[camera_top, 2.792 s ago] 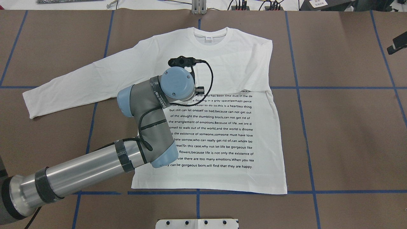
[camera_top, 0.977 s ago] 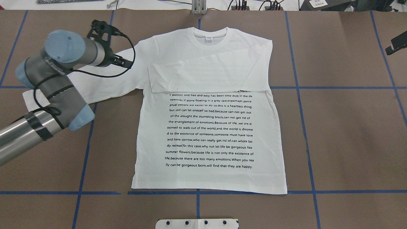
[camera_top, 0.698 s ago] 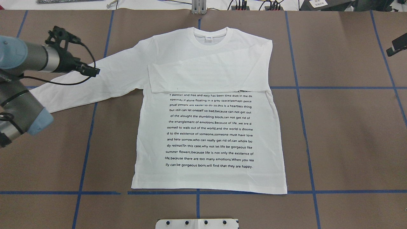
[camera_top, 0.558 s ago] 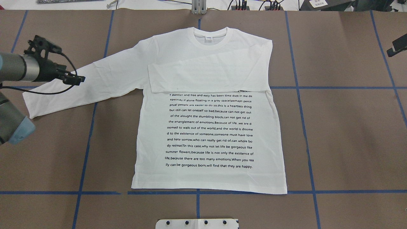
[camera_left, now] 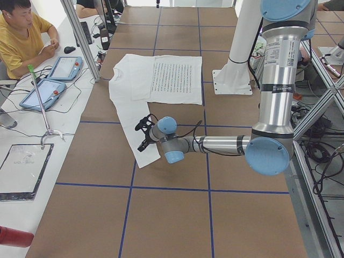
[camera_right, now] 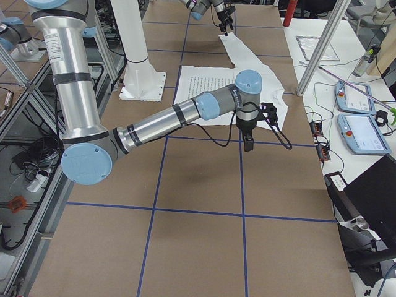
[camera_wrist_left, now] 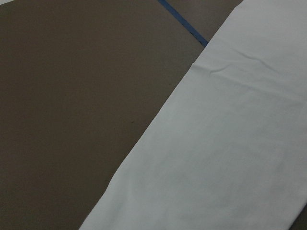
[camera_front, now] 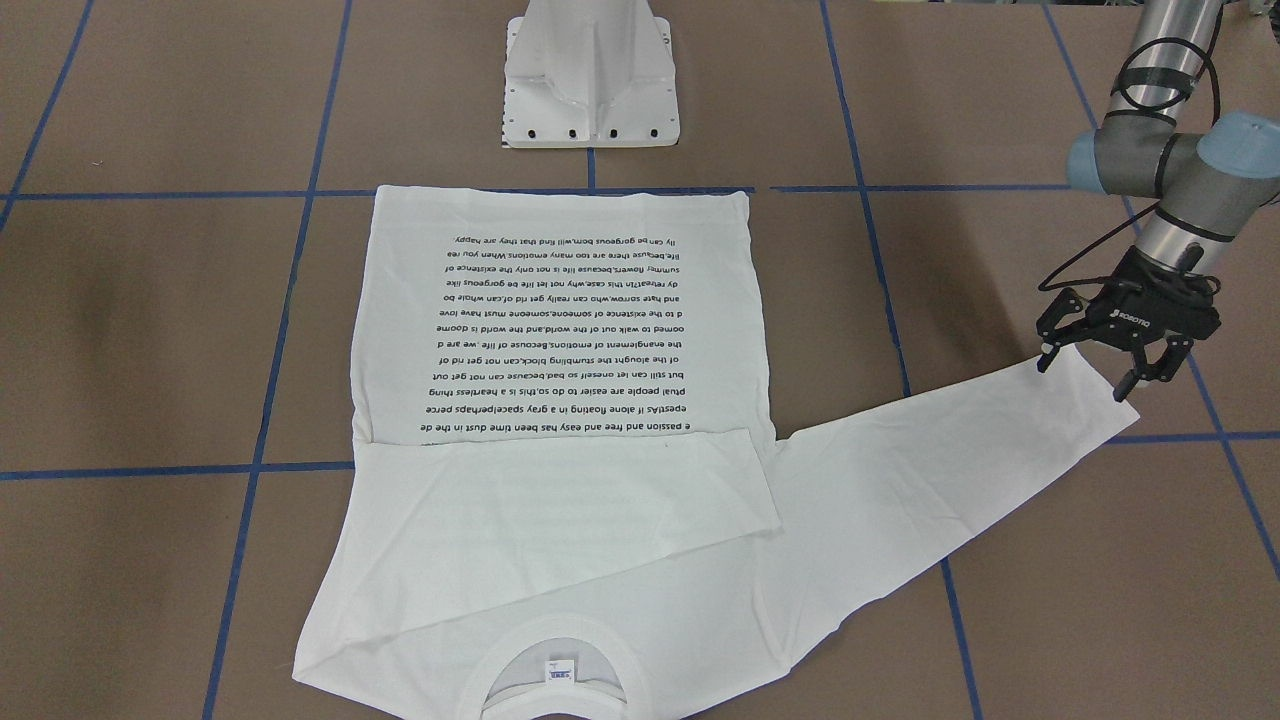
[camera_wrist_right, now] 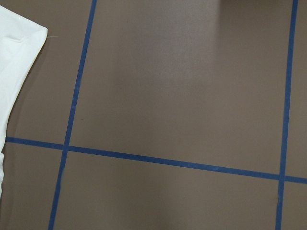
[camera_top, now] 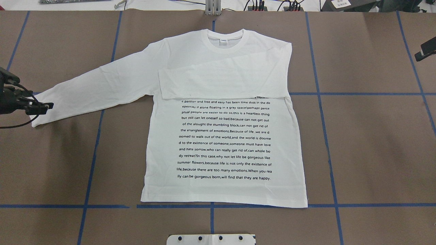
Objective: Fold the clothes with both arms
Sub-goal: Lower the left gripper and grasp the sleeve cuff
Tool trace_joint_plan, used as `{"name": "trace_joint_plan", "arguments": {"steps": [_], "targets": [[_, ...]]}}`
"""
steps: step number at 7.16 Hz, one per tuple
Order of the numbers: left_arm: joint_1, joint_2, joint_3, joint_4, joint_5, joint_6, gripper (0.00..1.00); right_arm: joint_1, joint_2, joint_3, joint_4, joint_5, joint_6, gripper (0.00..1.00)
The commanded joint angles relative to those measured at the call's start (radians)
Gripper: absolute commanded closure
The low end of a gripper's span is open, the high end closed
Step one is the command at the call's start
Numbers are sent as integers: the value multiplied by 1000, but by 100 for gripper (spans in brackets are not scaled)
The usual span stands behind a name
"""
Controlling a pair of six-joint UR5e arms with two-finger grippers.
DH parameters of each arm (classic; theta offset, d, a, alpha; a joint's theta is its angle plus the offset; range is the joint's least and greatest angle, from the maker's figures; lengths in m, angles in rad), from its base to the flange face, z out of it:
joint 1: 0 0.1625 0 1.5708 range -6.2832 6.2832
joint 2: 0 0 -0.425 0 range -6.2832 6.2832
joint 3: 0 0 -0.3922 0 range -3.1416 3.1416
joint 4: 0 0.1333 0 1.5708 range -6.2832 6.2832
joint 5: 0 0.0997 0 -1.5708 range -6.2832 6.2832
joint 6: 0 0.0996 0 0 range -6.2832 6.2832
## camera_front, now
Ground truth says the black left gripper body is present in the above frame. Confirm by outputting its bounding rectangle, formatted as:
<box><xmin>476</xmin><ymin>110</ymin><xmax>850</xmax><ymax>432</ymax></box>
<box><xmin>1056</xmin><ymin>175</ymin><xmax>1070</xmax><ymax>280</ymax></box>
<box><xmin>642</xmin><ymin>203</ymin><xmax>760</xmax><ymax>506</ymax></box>
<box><xmin>1085</xmin><ymin>249</ymin><xmax>1221</xmax><ymax>350</ymax></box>

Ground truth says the white long-sleeve printed shirt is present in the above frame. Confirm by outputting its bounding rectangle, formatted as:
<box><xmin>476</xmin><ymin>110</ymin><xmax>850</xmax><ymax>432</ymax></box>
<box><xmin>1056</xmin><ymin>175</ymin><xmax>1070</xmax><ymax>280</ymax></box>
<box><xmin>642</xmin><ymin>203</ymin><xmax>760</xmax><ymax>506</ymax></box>
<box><xmin>292</xmin><ymin>184</ymin><xmax>1138</xmax><ymax>719</ymax></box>

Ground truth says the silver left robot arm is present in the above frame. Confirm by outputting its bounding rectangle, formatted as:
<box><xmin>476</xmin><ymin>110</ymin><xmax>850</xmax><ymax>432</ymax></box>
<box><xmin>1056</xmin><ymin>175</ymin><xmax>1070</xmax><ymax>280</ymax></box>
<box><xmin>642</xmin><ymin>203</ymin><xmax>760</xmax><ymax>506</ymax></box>
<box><xmin>1036</xmin><ymin>1</ymin><xmax>1279</xmax><ymax>401</ymax></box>

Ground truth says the black robot wrist cable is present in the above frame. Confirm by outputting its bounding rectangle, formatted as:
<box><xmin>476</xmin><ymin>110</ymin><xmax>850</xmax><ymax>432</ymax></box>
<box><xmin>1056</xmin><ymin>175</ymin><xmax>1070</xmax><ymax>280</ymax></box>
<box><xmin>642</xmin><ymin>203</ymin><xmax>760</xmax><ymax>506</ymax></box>
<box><xmin>1038</xmin><ymin>40</ymin><xmax>1226</xmax><ymax>301</ymax></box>

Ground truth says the white pedestal column with base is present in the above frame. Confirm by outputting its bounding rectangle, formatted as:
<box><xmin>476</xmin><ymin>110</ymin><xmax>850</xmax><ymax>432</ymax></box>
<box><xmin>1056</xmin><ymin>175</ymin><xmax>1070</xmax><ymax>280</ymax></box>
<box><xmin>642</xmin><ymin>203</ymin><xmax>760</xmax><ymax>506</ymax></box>
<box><xmin>502</xmin><ymin>1</ymin><xmax>681</xmax><ymax>149</ymax></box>

